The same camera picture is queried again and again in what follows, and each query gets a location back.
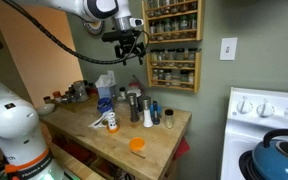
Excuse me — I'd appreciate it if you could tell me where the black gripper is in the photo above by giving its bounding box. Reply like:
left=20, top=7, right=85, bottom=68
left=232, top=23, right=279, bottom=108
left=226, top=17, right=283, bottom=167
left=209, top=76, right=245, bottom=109
left=114, top=38, right=148, bottom=67

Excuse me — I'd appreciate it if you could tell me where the blue plastic bowl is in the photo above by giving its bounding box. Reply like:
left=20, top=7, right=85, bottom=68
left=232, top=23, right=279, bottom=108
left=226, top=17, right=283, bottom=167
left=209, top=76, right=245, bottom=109
left=97, top=97, right=114, bottom=108
left=97, top=104, right=115, bottom=115

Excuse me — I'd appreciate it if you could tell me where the white bowl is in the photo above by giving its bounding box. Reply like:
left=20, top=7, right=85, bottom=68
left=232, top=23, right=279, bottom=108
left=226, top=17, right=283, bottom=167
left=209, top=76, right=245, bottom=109
left=35, top=102, right=56, bottom=117

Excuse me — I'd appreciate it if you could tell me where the glass spice jar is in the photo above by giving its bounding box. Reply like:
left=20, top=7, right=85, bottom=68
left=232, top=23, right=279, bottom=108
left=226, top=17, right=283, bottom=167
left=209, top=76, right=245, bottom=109
left=166, top=48, right=177, bottom=62
left=187, top=47, right=199, bottom=62
left=176, top=47, right=187, bottom=62
left=150, top=49, right=159, bottom=63
left=155, top=20, right=165, bottom=34
left=179, top=15, right=189, bottom=31
left=164, top=18, right=173, bottom=33
left=157, top=48, right=167, bottom=63
left=188, top=13, right=198, bottom=31

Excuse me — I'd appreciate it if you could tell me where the clear plastic bag with containers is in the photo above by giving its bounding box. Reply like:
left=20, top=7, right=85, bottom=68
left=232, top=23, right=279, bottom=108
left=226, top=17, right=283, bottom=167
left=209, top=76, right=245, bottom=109
left=94, top=73, right=117, bottom=100

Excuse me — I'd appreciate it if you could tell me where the small jar with black lid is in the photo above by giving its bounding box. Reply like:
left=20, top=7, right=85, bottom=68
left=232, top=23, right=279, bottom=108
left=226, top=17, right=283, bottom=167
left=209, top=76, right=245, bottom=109
left=118, top=86, right=128, bottom=101

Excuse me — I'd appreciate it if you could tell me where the black pepper grinder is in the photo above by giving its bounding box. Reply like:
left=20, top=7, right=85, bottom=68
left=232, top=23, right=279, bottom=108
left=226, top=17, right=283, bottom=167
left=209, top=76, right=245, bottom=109
left=127, top=92, right=141, bottom=123

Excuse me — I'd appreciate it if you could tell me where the labelled glass jar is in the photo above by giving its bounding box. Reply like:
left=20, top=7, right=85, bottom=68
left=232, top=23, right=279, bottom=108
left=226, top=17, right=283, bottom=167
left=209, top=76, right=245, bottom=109
left=71, top=79, right=90, bottom=103

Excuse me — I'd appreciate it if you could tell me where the white shaker with steel top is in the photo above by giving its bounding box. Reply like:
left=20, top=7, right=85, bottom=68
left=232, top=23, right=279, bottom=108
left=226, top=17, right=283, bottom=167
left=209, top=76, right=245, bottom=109
left=141, top=96, right=155, bottom=129

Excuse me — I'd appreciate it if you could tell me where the blue bottle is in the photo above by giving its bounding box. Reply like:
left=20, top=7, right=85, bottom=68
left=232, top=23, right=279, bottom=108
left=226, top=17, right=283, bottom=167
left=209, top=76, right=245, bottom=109
left=150, top=100, right=162, bottom=126

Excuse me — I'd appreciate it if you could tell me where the white bottle with orange cap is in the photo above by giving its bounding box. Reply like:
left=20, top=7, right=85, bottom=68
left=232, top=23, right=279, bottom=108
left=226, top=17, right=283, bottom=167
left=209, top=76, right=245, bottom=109
left=106, top=111, right=120, bottom=135

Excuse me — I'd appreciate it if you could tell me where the spice jar with black lid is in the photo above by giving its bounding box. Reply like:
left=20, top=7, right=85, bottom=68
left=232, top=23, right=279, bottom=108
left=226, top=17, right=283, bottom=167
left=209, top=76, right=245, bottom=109
left=163, top=108, right=175, bottom=130

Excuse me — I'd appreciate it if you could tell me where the jar with orange lid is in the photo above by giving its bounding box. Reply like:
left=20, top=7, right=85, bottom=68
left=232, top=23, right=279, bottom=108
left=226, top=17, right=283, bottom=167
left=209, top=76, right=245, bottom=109
left=51, top=90, right=63, bottom=103

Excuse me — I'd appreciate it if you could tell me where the orange plastic lid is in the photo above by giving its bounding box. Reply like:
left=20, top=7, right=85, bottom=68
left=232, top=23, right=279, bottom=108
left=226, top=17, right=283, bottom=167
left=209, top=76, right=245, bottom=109
left=128, top=136, right=146, bottom=152

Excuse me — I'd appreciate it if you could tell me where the red cloth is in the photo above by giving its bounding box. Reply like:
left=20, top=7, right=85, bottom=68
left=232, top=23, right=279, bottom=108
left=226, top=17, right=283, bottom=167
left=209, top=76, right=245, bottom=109
left=173, top=135, right=192, bottom=162

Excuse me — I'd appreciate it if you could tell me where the white stove knob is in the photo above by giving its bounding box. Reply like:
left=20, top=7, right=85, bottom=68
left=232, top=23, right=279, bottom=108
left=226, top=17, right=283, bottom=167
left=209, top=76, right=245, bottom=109
left=256, top=99, right=275, bottom=119
left=236, top=97, right=254, bottom=115

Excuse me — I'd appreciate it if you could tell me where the robot stand with green light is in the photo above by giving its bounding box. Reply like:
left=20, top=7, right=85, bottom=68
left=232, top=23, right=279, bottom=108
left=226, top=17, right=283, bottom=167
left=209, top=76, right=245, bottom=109
left=43, top=166, right=73, bottom=180

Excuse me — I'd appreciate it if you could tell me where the white electric stove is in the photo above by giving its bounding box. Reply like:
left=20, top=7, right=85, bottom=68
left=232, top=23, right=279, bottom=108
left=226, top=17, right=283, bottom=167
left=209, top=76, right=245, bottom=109
left=220, top=87, right=288, bottom=180

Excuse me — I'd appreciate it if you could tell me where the black stove burner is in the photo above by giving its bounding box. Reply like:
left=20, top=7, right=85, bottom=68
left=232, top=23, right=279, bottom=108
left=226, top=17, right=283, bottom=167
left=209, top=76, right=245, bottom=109
left=238, top=149, right=256, bottom=180

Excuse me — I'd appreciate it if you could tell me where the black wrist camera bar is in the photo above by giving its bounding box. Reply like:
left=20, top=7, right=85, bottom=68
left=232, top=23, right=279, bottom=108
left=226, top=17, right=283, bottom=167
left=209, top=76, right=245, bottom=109
left=101, top=29, right=143, bottom=43

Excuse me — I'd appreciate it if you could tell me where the white wall outlet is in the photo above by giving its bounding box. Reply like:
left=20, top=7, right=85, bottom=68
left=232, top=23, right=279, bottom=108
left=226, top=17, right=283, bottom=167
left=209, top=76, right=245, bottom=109
left=106, top=70, right=116, bottom=84

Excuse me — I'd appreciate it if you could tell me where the decorative wall plate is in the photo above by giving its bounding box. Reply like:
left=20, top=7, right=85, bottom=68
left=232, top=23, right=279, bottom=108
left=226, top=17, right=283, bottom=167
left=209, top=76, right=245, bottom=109
left=81, top=18, right=105, bottom=37

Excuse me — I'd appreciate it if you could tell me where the wooden wall spice rack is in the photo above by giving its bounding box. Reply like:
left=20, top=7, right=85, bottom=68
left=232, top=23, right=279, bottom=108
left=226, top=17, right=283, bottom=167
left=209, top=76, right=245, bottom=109
left=141, top=0, right=205, bottom=45
left=146, top=49, right=203, bottom=94

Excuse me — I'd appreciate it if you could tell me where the white light switch plate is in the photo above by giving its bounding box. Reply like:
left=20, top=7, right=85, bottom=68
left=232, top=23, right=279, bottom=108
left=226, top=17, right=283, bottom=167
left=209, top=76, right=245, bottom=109
left=219, top=37, right=239, bottom=62

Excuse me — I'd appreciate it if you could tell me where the blue kettle with black handle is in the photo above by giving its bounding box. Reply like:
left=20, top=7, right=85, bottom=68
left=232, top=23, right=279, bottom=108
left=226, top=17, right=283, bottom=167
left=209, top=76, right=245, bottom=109
left=251, top=128, right=288, bottom=180

